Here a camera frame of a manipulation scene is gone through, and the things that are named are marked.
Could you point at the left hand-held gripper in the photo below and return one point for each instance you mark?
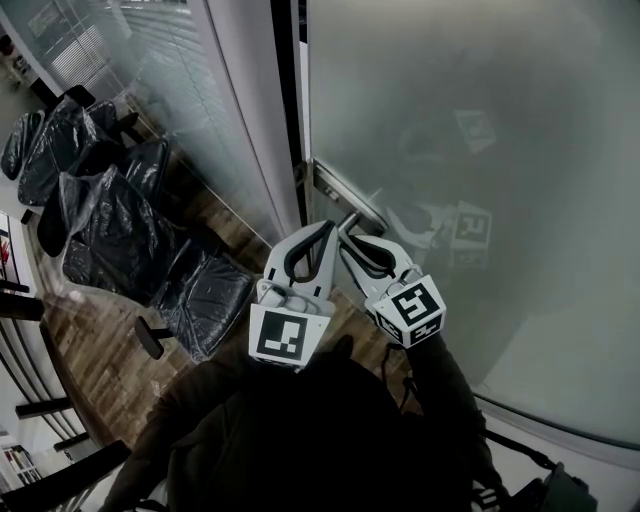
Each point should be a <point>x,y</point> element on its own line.
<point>280,335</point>

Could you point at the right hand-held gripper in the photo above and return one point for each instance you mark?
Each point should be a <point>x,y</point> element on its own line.
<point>412,312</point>

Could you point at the frosted glass door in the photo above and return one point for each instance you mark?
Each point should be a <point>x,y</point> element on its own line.
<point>500,150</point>

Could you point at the person's right forearm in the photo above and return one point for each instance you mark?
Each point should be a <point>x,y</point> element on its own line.
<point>445,390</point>

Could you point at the person's left forearm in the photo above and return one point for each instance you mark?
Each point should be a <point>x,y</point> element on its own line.
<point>200,415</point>

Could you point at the plastic-wrapped black office chair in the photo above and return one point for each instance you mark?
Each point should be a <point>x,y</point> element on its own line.
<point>20,145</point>
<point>60,145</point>
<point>130,250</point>
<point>140,165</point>

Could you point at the person's dark-clothed torso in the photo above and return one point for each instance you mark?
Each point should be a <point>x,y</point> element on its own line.
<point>325,440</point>

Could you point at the frosted glass partition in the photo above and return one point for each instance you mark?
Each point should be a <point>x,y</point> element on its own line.
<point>165,90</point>

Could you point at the person's striped shoe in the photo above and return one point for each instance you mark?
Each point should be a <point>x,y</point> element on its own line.
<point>487,497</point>

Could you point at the black metal rack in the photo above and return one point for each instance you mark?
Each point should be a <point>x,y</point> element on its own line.
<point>30,380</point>

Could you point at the white bookshelf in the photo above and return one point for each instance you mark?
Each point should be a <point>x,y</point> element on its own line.
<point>17,467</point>

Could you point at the grey metal door frame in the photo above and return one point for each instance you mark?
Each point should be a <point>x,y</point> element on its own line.
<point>260,125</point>

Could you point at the framed wall picture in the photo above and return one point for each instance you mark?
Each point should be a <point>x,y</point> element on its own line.
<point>7,250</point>

